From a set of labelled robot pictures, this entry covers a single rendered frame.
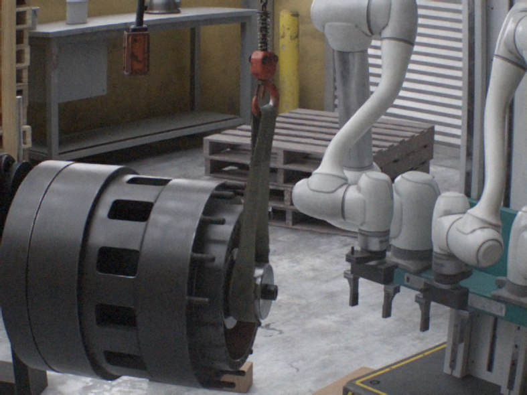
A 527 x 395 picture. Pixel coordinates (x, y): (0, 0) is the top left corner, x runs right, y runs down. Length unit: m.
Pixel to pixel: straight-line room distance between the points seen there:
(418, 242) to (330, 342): 1.44
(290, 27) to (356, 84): 5.67
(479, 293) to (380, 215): 0.39
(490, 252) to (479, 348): 0.88
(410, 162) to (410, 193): 3.47
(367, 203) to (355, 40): 0.48
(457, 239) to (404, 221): 0.58
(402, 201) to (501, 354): 0.61
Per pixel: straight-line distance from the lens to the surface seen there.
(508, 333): 3.30
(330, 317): 4.83
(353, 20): 3.02
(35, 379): 3.96
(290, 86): 8.82
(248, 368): 4.01
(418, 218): 3.15
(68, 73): 7.20
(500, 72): 2.71
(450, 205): 2.69
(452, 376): 3.43
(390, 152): 6.22
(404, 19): 2.98
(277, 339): 4.56
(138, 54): 2.42
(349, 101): 3.12
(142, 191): 2.53
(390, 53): 2.97
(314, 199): 2.94
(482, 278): 3.14
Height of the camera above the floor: 1.71
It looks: 15 degrees down
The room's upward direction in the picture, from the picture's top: straight up
